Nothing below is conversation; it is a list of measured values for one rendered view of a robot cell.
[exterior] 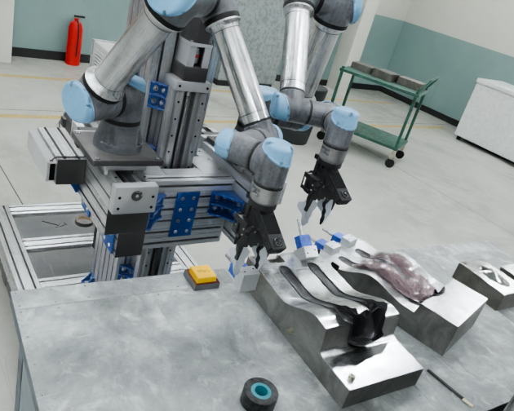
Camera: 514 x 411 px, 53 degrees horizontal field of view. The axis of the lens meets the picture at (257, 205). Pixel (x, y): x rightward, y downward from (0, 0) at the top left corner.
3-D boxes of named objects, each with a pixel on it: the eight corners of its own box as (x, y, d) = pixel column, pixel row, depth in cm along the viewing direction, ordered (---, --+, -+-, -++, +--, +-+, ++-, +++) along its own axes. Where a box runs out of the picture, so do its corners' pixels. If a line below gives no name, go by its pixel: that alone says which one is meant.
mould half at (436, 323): (308, 265, 175) (318, 238, 170) (348, 247, 194) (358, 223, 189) (442, 356, 148) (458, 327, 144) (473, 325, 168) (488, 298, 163)
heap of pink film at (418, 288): (347, 267, 169) (355, 246, 165) (374, 254, 182) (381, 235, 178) (417, 311, 155) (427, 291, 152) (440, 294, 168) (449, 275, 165)
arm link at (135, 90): (149, 120, 161) (157, 77, 156) (120, 125, 150) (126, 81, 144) (120, 107, 165) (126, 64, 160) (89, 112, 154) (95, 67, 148)
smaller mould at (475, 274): (451, 277, 194) (458, 262, 191) (475, 273, 202) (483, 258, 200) (495, 311, 180) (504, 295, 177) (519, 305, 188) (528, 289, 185)
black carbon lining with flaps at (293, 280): (272, 271, 152) (281, 245, 148) (315, 267, 161) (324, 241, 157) (345, 354, 127) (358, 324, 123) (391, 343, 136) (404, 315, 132)
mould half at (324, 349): (240, 280, 156) (251, 243, 150) (307, 272, 170) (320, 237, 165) (341, 408, 120) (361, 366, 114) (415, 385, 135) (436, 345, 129)
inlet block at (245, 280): (216, 263, 142) (221, 247, 140) (232, 262, 145) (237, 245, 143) (239, 292, 133) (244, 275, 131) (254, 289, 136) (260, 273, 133)
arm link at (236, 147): (231, 149, 136) (267, 165, 132) (208, 157, 127) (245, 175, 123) (238, 121, 133) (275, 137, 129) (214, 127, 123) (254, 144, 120)
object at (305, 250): (286, 222, 164) (296, 216, 159) (299, 221, 166) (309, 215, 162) (295, 262, 160) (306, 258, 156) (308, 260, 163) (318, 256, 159)
